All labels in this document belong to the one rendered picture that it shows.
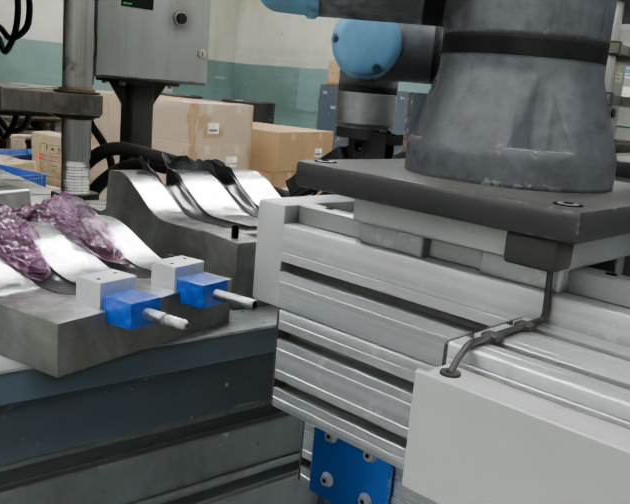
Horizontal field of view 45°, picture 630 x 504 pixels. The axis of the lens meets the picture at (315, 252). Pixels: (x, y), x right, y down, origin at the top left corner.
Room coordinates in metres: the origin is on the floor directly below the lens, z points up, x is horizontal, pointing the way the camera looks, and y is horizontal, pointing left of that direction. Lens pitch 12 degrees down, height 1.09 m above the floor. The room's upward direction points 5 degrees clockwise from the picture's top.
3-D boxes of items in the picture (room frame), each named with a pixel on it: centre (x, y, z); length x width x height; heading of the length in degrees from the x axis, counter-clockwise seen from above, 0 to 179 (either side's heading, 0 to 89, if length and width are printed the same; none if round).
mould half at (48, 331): (0.92, 0.38, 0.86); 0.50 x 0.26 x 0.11; 58
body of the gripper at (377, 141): (0.98, -0.05, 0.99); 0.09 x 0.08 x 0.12; 46
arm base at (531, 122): (0.57, -0.14, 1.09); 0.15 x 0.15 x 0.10
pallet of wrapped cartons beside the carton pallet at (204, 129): (5.40, 1.16, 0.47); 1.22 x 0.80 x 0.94; 55
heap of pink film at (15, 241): (0.93, 0.37, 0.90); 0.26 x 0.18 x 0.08; 58
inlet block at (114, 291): (0.74, 0.17, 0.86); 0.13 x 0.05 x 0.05; 58
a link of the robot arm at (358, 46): (0.88, -0.05, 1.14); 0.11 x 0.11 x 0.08; 84
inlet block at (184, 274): (0.83, 0.12, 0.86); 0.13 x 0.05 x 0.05; 58
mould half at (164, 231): (1.22, 0.17, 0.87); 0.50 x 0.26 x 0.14; 41
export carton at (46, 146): (6.19, 2.02, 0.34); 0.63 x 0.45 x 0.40; 51
